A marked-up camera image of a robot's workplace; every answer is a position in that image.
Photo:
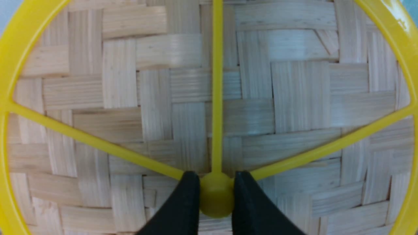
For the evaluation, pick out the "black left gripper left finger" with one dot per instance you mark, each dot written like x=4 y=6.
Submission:
x=180 y=214

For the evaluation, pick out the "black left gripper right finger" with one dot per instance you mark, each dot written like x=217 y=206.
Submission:
x=254 y=213

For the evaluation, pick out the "bamboo steamer lid yellow rim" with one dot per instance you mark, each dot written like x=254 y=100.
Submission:
x=105 y=104

